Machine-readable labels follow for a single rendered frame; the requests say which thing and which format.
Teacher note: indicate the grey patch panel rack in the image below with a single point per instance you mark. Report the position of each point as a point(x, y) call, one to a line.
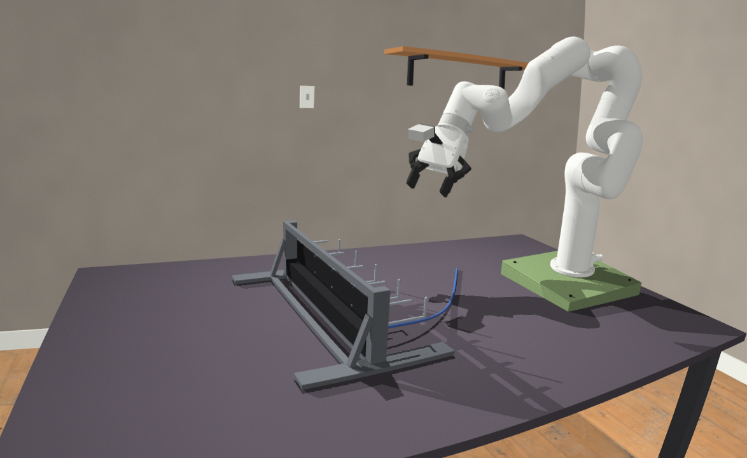
point(344, 308)

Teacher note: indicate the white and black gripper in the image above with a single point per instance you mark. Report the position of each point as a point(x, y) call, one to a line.
point(441, 158)

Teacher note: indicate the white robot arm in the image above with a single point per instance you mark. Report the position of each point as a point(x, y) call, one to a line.
point(587, 176)

